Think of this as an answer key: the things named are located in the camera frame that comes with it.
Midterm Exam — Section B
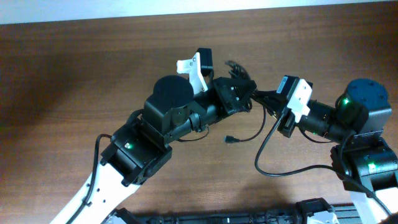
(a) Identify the thick black USB cable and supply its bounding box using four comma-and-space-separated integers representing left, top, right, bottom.
224, 60, 268, 110

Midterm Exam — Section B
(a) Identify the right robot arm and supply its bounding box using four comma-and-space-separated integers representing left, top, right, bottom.
258, 76, 397, 223

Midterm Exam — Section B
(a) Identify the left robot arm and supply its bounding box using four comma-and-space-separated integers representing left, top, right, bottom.
52, 75, 256, 223

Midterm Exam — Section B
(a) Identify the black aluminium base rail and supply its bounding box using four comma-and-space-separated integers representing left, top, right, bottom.
103, 200, 362, 224

